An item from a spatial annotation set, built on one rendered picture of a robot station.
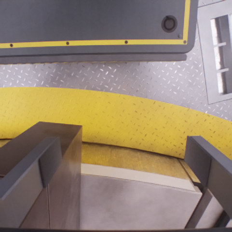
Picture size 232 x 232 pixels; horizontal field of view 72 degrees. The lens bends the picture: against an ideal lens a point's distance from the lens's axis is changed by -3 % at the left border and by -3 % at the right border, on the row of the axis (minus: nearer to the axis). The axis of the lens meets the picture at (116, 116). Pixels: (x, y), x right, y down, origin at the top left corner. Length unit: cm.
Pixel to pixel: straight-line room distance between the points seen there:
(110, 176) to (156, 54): 43
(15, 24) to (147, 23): 36
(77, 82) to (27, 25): 37
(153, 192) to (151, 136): 33
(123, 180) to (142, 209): 15
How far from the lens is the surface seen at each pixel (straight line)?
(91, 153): 80
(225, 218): 81
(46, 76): 87
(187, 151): 17
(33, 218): 28
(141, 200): 68
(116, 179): 61
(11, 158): 37
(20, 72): 93
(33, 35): 54
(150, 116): 85
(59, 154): 16
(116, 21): 49
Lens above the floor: 80
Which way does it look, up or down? 74 degrees down
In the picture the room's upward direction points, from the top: 178 degrees counter-clockwise
